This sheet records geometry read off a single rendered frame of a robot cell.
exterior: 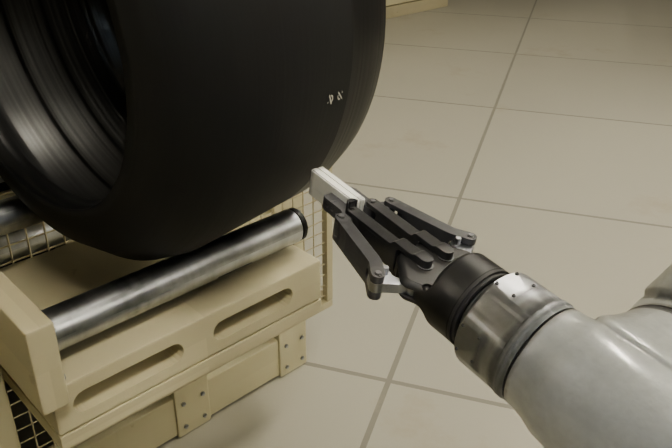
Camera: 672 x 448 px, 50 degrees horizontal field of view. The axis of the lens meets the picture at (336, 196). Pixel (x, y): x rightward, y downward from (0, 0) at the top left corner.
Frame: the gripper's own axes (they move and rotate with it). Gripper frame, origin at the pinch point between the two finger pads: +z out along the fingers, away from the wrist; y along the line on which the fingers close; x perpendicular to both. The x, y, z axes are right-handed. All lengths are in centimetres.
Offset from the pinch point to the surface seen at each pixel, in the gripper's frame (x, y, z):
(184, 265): 13.1, 10.2, 12.1
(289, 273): 17.6, -3.0, 9.8
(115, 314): 14.8, 19.2, 10.1
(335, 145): -1.4, -4.9, 6.6
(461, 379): 106, -89, 36
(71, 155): 14.0, 11.4, 42.5
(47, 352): 12.6, 27.5, 5.9
